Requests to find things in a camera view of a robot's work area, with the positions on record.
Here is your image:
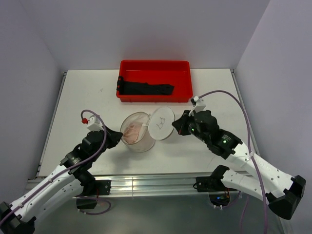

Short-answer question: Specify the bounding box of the aluminium rail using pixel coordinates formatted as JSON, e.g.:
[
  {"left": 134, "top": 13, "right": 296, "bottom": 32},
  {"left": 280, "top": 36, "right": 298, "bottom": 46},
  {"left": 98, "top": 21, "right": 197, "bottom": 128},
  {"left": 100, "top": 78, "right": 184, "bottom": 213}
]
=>
[{"left": 26, "top": 172, "right": 278, "bottom": 198}]

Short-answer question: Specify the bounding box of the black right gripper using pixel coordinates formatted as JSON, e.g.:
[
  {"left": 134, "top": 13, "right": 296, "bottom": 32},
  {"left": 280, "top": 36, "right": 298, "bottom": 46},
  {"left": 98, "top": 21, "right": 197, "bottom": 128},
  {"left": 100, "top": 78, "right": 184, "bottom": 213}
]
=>
[{"left": 172, "top": 109, "right": 209, "bottom": 143}]

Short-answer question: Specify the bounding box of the pale pink bra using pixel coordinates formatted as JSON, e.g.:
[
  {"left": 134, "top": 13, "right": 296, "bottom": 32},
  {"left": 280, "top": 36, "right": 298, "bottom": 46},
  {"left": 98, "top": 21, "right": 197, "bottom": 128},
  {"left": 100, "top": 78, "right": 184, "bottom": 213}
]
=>
[{"left": 123, "top": 122, "right": 142, "bottom": 144}]

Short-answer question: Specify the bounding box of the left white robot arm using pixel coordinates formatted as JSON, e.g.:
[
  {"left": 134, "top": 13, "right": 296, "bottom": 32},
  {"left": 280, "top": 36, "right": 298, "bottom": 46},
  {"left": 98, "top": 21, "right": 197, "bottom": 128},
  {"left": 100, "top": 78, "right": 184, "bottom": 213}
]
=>
[{"left": 0, "top": 129, "right": 123, "bottom": 234}]

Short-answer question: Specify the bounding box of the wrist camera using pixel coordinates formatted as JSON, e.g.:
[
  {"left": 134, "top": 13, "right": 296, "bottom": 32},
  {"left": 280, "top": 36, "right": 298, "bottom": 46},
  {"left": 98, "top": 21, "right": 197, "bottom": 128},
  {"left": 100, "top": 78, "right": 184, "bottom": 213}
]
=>
[
  {"left": 188, "top": 96, "right": 206, "bottom": 116},
  {"left": 81, "top": 115, "right": 103, "bottom": 131}
]

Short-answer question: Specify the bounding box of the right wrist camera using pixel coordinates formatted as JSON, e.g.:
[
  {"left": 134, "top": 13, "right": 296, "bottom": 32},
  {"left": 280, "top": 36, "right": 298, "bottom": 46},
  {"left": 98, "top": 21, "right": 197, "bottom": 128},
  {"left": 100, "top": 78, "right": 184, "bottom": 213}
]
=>
[{"left": 188, "top": 96, "right": 206, "bottom": 116}]

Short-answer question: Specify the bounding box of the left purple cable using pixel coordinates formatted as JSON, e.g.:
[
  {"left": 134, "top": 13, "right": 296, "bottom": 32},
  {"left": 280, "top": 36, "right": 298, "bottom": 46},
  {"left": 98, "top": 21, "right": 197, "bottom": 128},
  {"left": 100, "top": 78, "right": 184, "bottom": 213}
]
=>
[{"left": 0, "top": 110, "right": 113, "bottom": 225}]

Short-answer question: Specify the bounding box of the black garment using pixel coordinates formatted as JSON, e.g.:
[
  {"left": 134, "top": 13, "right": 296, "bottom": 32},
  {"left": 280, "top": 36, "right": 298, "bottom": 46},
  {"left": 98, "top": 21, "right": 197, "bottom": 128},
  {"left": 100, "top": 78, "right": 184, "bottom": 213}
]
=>
[{"left": 117, "top": 76, "right": 175, "bottom": 95}]

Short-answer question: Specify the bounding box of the white mesh laundry bag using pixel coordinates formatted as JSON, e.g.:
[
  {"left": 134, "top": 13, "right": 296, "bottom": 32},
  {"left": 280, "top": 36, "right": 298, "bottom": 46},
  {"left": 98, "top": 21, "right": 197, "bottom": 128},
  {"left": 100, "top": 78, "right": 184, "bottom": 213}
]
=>
[{"left": 120, "top": 106, "right": 176, "bottom": 153}]

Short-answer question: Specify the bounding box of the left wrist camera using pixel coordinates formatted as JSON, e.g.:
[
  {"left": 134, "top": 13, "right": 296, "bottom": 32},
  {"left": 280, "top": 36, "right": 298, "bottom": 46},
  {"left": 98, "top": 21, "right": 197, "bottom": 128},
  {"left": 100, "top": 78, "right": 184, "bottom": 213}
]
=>
[{"left": 81, "top": 115, "right": 103, "bottom": 131}]

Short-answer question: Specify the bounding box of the red plastic tray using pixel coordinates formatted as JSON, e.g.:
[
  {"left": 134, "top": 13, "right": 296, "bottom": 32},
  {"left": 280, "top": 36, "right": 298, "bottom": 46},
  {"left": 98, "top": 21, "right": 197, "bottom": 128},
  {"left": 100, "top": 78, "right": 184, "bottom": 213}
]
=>
[{"left": 116, "top": 60, "right": 193, "bottom": 103}]

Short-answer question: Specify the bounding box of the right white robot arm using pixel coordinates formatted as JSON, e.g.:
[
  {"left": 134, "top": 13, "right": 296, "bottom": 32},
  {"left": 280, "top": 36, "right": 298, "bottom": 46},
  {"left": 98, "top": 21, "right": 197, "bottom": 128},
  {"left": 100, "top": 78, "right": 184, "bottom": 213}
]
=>
[{"left": 172, "top": 110, "right": 306, "bottom": 220}]

